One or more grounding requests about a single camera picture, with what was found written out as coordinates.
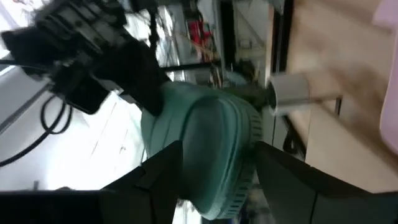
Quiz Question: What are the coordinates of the aloe plant in white pot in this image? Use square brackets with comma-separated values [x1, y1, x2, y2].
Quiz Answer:
[222, 70, 312, 118]

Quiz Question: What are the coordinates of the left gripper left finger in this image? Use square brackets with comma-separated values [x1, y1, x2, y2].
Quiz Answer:
[99, 139, 185, 224]

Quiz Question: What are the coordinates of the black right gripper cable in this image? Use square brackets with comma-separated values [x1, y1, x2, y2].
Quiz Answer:
[0, 95, 74, 168]

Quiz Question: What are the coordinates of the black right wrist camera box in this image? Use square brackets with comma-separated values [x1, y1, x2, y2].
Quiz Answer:
[49, 67, 112, 115]

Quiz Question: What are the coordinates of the black pole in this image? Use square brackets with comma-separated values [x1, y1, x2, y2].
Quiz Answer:
[160, 61, 222, 72]

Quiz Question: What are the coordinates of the red background object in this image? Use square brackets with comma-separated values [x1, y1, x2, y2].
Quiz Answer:
[187, 19, 213, 47]

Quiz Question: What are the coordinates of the black metal table frame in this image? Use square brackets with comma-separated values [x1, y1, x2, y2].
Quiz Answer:
[270, 0, 307, 156]

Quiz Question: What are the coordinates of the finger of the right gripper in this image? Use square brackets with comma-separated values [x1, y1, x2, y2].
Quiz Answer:
[91, 39, 172, 118]

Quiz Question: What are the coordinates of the wooden shelf with wire frame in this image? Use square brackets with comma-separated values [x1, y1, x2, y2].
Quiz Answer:
[306, 95, 398, 195]

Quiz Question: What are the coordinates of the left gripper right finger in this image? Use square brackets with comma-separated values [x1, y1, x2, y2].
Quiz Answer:
[254, 141, 398, 224]

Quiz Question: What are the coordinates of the green rubber slide sandal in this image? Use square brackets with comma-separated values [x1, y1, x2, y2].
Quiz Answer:
[139, 80, 265, 222]

